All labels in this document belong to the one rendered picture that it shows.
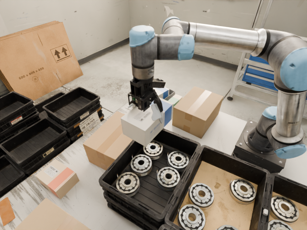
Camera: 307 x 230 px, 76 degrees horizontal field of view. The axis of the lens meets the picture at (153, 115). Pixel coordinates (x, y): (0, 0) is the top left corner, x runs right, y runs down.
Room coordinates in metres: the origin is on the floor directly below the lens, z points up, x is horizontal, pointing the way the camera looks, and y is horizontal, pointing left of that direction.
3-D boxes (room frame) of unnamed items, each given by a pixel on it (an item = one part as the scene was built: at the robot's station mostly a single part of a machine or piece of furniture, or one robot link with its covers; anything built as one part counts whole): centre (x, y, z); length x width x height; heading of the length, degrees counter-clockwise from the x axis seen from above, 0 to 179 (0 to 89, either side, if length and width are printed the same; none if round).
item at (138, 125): (0.61, 0.02, 1.09); 0.20 x 0.12 x 0.09; 145
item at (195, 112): (1.03, -0.30, 0.78); 0.30 x 0.22 x 0.16; 145
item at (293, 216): (0.34, -0.52, 0.86); 0.10 x 0.10 x 0.01
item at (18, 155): (1.04, 0.95, 0.31); 0.40 x 0.30 x 0.34; 145
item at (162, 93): (1.24, -0.01, 0.75); 0.20 x 0.12 x 0.09; 134
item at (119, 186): (0.45, 0.11, 0.86); 0.10 x 0.10 x 0.01
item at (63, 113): (1.37, 0.72, 0.37); 0.40 x 0.30 x 0.45; 144
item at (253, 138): (0.73, -0.61, 0.85); 0.15 x 0.15 x 0.10
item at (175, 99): (1.14, -0.13, 0.73); 0.24 x 0.06 x 0.06; 142
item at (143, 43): (0.59, 0.03, 1.41); 0.09 x 0.08 x 0.11; 89
